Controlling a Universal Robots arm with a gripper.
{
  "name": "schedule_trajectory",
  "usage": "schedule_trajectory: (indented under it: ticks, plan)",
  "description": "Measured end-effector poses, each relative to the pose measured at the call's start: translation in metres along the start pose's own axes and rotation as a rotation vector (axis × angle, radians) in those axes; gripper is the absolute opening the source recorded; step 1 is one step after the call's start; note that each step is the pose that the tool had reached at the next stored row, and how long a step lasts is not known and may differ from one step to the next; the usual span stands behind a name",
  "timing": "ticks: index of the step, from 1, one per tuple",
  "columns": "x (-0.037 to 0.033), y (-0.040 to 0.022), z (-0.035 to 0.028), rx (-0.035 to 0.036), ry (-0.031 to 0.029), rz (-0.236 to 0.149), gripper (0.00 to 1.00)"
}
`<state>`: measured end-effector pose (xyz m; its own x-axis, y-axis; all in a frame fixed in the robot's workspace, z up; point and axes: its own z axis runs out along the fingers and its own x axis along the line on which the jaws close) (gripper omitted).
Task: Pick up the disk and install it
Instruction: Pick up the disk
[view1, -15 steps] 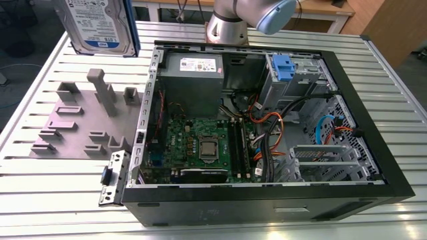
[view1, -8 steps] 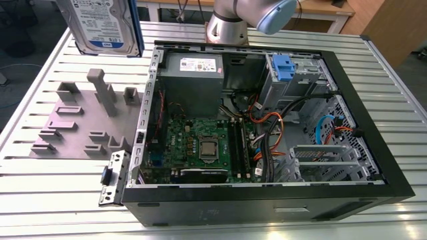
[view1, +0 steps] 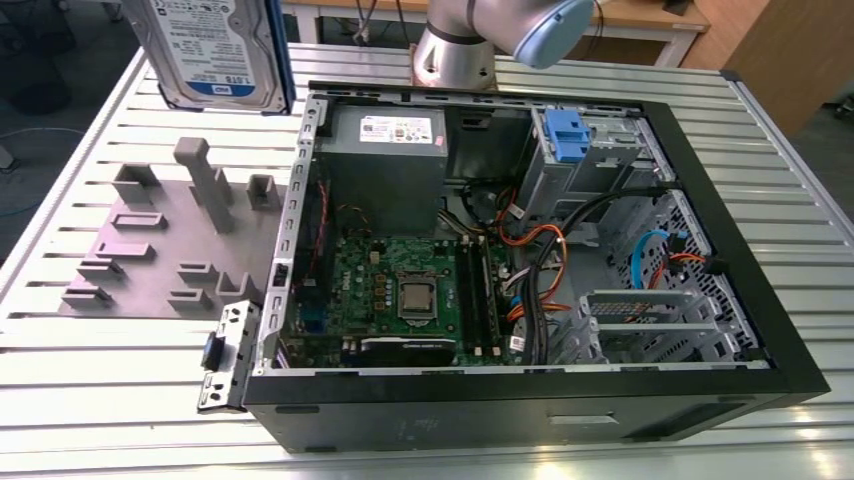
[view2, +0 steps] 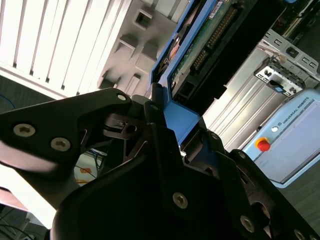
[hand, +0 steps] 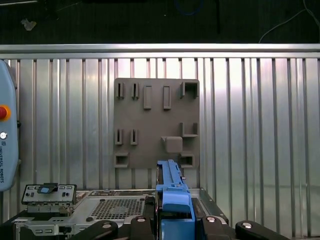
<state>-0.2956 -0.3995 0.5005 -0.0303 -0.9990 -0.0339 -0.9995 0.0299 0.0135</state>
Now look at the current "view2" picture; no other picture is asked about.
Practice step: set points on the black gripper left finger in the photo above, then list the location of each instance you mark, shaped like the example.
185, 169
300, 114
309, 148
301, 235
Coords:
50, 125

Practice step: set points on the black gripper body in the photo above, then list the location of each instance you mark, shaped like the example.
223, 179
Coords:
120, 207

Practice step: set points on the hard disk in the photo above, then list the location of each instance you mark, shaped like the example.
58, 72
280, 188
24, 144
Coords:
200, 50

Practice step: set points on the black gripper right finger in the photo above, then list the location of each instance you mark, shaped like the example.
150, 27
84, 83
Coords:
250, 190

